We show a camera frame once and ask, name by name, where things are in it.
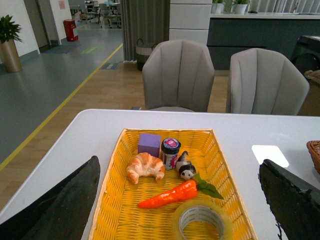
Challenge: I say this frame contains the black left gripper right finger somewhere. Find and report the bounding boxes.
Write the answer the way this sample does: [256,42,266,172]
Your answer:
[259,159,320,240]

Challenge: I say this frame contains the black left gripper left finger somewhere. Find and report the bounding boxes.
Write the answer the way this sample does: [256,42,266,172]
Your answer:
[0,155,101,240]

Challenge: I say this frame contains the clear packing tape roll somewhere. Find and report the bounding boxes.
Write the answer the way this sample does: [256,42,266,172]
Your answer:
[171,199,233,240]

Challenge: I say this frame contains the yellow woven basket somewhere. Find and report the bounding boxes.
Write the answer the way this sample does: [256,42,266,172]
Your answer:
[89,128,257,240]

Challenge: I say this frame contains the brown wicker basket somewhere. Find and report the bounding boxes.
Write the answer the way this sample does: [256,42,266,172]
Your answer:
[306,140,320,174]

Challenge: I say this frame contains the grey woven floor basket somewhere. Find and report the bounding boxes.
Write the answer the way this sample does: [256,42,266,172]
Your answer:
[135,38,157,71]

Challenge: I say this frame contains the toy croissant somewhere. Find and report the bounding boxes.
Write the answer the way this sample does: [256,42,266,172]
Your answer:
[126,152,166,185]

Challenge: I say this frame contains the orange toy carrot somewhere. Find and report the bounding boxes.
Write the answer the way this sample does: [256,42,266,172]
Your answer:
[137,173,224,209]

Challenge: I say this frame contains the purple foam cube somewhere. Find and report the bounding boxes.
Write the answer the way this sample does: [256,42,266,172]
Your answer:
[137,133,161,158]

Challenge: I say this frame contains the right grey armchair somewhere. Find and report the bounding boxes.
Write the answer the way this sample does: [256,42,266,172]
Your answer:
[225,48,310,116]

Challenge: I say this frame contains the grey armchair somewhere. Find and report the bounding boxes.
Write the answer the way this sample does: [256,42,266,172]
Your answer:
[225,48,310,116]
[142,39,215,112]

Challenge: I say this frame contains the small dark jar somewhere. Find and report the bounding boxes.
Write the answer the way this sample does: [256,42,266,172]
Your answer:
[161,137,181,170]

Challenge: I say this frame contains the black bin at right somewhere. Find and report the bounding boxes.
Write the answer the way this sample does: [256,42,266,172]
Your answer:
[291,35,320,75]

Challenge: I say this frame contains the potted plant gold planter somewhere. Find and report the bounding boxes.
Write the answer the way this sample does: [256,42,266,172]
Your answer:
[0,14,23,73]

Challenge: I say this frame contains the left grey armchair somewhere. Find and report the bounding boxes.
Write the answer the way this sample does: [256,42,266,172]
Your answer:
[142,39,215,112]

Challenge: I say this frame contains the dark grey counter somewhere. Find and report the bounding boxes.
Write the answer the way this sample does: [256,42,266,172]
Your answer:
[207,13,320,70]

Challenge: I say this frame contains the white potted plant right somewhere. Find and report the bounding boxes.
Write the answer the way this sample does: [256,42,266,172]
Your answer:
[232,0,250,15]

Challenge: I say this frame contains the white potted plant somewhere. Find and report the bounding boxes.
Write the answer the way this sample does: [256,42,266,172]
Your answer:
[232,0,250,15]
[211,0,224,14]

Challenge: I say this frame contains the office chairs in background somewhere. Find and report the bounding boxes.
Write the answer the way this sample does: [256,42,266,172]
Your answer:
[84,0,122,29]

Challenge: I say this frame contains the grey curtain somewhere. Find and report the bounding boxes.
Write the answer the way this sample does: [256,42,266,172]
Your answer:
[120,0,170,61]

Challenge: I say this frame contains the white potted plant left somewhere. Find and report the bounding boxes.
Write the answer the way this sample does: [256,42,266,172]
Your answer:
[211,0,224,14]

